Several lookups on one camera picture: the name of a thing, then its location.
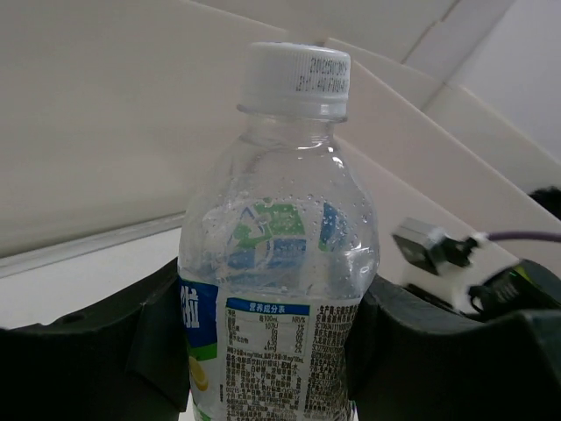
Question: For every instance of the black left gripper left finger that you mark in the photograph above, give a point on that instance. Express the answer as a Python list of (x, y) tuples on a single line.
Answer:
[(122, 358)]

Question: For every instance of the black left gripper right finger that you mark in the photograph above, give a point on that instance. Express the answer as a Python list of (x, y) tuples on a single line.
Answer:
[(410, 360)]

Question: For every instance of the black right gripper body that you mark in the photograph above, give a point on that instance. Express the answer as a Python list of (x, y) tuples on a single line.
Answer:
[(525, 286)]

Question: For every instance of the clear bottle blue yellow label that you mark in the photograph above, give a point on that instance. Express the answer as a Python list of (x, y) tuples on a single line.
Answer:
[(278, 247)]

